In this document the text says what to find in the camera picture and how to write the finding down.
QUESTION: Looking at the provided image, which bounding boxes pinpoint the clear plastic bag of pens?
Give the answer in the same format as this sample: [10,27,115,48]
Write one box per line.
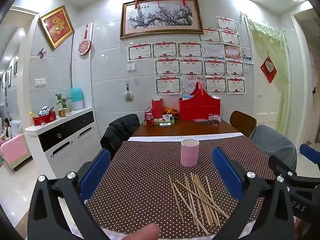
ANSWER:
[196,114,222,124]

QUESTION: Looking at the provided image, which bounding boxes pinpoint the brown polka dot tablecloth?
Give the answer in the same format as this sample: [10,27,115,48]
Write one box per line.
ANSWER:
[85,136,278,239]

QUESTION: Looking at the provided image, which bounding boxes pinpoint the small wall photo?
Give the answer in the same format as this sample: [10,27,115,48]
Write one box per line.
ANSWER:
[243,47,253,64]

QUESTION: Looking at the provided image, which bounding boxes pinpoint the brown wooden chair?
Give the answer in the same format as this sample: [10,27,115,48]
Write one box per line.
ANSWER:
[229,110,257,138]

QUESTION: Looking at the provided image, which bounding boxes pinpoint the group of wooden chopsticks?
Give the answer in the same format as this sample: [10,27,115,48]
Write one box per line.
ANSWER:
[168,172,230,232]

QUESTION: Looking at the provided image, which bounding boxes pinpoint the white table mat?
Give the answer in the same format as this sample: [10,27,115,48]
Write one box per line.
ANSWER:
[127,134,247,142]

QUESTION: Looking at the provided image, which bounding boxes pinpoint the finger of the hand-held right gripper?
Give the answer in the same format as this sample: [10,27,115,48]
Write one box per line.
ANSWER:
[299,144,320,170]
[268,155,304,188]

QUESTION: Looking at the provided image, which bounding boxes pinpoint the light green curtain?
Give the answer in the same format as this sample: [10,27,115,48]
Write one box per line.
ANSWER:
[246,17,292,138]

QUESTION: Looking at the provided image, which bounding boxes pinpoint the orange snack packets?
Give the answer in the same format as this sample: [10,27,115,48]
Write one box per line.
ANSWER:
[162,106,180,117]

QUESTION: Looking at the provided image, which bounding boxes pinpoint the red gift bag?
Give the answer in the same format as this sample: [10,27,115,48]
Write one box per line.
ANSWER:
[178,82,221,121]

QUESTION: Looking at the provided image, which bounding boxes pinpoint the hanging turtle shell ornament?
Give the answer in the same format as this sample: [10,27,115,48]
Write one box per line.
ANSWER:
[124,84,135,102]

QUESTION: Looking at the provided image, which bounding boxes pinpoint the person's left hand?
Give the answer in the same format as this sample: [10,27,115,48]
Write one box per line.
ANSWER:
[124,224,161,240]

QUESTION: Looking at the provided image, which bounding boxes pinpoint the red round fan ornament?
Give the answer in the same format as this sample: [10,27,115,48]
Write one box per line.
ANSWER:
[78,24,92,55]

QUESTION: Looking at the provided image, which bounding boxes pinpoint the pink covered sofa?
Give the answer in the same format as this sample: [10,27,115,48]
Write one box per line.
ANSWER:
[0,120,32,172]

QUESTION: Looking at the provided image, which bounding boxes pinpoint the black jacket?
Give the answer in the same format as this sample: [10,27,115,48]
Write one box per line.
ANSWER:
[100,114,140,160]

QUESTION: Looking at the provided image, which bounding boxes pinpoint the tall red box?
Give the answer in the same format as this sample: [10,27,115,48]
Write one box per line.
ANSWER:
[151,99,164,119]

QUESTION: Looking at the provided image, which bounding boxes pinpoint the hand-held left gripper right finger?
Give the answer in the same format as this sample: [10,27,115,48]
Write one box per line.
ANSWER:
[212,147,295,240]

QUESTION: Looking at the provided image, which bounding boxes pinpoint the teal humidifier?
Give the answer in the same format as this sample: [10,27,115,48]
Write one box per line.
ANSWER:
[70,87,83,110]

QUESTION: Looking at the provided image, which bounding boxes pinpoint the wall of award certificates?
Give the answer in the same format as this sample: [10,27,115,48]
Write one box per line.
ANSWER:
[127,16,247,95]

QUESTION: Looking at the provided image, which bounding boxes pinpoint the pink cup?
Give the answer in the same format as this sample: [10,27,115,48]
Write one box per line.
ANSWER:
[180,138,200,167]

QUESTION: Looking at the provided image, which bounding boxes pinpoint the black white patterned pouch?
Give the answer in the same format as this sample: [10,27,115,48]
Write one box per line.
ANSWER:
[37,106,54,117]

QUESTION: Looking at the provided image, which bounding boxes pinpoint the framed plum blossom painting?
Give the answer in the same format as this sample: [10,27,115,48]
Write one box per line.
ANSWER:
[120,0,204,39]

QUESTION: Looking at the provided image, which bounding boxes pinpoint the framed red gold calligraphy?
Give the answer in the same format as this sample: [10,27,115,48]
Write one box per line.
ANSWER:
[39,5,75,50]

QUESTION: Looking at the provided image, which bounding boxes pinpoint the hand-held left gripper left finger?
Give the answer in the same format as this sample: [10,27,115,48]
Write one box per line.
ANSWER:
[27,149,112,240]

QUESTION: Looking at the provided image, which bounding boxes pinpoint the white sideboard cabinet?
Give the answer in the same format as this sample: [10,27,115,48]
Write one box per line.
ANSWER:
[24,106,95,178]

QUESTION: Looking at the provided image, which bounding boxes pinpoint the red diamond heart ornament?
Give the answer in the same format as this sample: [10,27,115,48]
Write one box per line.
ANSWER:
[260,56,277,84]

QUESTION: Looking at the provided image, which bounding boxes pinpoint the small potted plant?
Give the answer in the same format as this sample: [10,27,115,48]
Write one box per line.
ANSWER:
[55,94,73,117]

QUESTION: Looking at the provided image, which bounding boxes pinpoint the grey garment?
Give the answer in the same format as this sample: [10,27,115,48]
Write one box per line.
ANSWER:
[250,124,298,173]

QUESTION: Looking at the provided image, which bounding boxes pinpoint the green tray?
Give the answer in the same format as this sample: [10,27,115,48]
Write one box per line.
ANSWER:
[142,116,175,126]

